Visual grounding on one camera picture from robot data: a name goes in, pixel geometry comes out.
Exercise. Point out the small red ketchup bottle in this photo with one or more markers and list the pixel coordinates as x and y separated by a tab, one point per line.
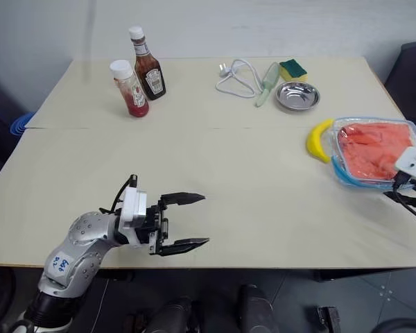
131	93

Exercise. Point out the blue plastic stool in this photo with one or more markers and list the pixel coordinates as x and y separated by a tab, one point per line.
21	125

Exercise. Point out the yellow green sponge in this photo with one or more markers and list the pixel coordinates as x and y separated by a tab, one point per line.
293	71

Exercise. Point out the light green brush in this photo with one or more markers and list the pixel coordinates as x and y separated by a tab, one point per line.
268	83

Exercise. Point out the round steel bowl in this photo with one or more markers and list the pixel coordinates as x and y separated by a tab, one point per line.
297	96

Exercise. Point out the small dark block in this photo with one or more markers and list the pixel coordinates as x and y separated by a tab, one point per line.
328	318

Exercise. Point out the yellow banana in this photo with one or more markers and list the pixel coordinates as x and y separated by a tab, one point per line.
315	140

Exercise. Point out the tall dark sauce bottle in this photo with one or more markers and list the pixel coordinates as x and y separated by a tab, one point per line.
149	69

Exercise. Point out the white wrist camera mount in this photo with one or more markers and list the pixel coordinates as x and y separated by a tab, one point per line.
414	163
131	211

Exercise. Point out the clear plastic pouch blue trim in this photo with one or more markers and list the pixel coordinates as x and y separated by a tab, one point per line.
367	173

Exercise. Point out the black chair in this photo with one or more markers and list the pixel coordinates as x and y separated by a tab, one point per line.
410	83

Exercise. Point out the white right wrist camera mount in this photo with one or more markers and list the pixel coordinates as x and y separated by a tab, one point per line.
414	163

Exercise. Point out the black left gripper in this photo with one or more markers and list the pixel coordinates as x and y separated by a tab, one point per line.
157	225

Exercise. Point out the orange cloth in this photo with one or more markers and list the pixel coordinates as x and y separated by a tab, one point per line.
371	149

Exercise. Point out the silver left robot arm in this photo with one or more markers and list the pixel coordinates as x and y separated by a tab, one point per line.
71	251

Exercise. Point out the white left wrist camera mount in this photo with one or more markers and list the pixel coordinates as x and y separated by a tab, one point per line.
131	211

